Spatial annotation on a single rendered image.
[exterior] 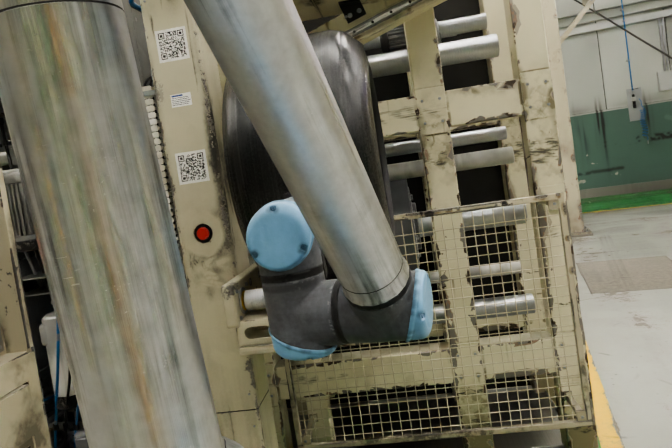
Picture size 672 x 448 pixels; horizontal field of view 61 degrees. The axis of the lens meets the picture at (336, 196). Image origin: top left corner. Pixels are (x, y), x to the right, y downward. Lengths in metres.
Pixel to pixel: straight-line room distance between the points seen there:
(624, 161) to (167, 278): 10.28
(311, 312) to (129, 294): 0.34
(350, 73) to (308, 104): 0.65
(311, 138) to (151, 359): 0.24
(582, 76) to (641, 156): 1.63
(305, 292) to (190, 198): 0.68
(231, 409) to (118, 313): 1.03
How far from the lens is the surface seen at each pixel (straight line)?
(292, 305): 0.79
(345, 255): 0.65
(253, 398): 1.48
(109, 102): 0.49
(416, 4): 1.76
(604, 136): 10.58
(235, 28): 0.50
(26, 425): 1.32
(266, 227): 0.77
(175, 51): 1.43
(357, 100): 1.15
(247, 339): 1.32
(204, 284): 1.42
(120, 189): 0.49
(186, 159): 1.40
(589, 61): 10.69
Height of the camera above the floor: 1.17
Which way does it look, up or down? 3 degrees down
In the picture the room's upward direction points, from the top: 9 degrees counter-clockwise
